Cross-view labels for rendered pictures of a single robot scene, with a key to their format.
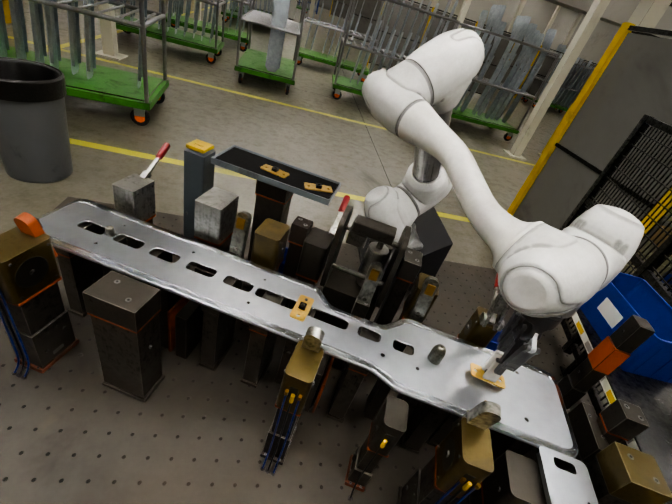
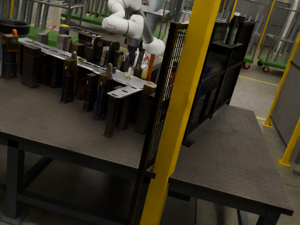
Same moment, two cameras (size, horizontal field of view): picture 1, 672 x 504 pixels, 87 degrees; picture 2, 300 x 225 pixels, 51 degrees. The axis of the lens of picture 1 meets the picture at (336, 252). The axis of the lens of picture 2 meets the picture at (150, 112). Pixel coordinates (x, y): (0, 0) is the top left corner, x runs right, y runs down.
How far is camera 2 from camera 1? 2.04 m
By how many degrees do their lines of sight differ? 21
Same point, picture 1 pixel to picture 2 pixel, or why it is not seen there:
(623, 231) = (134, 17)
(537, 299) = (104, 24)
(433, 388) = not seen: hidden behind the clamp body
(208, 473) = (43, 99)
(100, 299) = (27, 46)
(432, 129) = (117, 8)
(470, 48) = not seen: outside the picture
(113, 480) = (19, 94)
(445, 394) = not seen: hidden behind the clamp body
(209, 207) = (60, 36)
